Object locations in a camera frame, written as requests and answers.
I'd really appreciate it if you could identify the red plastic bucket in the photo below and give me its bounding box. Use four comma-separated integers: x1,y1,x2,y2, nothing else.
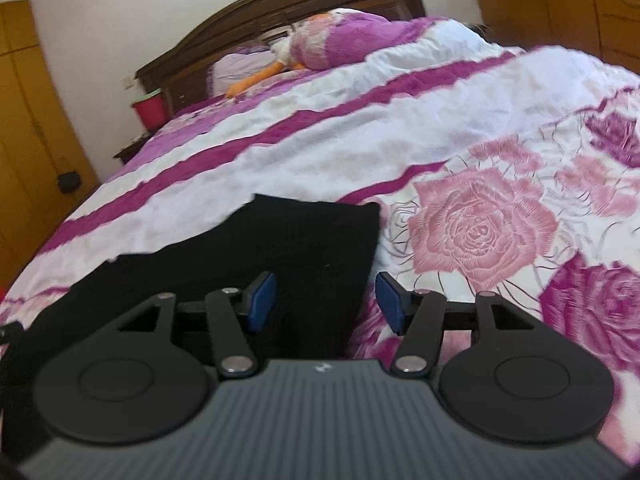
131,88,169,131

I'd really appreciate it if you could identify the light purple pillow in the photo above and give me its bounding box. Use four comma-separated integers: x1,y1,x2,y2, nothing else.
207,45,281,98

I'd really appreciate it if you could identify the black knit garment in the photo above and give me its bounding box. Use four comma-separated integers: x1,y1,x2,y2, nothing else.
0,192,383,397

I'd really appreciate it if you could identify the purple floral fleece blanket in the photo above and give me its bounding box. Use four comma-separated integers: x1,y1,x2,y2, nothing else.
287,10,417,72

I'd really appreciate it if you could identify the dark wooden headboard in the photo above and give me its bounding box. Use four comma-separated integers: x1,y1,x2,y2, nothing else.
135,0,427,116

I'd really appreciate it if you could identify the brown wooden wardrobe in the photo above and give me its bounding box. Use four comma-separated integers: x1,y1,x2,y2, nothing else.
0,0,101,291

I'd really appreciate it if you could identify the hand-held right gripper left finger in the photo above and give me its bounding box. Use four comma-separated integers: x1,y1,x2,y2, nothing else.
117,271,278,379

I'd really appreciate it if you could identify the white orange plush duck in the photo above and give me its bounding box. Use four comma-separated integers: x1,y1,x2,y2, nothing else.
225,9,351,100

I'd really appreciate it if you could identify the brown wooden dresser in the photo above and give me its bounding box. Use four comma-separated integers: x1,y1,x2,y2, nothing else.
474,0,640,80

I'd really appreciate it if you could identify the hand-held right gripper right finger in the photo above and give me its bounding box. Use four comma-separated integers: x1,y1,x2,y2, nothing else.
375,272,540,379

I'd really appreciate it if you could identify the pink purple floral bedspread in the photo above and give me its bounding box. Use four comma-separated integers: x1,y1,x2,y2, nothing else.
0,15,640,467

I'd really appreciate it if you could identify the dark wooden nightstand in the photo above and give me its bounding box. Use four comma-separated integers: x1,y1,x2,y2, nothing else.
114,130,154,165

